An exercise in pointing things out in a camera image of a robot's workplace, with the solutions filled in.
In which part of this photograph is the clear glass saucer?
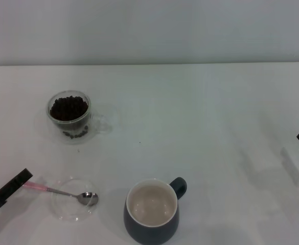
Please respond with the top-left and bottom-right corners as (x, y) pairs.
(51, 176), (100, 222)

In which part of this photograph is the dark green ceramic mug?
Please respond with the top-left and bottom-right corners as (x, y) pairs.
(123, 177), (188, 245)

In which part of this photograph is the clear double-wall glass cup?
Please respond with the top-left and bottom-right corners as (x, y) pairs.
(45, 89), (113, 145)

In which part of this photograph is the pink handled metal spoon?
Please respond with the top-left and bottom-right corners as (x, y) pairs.
(23, 181), (99, 207)

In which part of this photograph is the dark roasted coffee beans pile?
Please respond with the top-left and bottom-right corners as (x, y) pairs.
(50, 95), (89, 140)

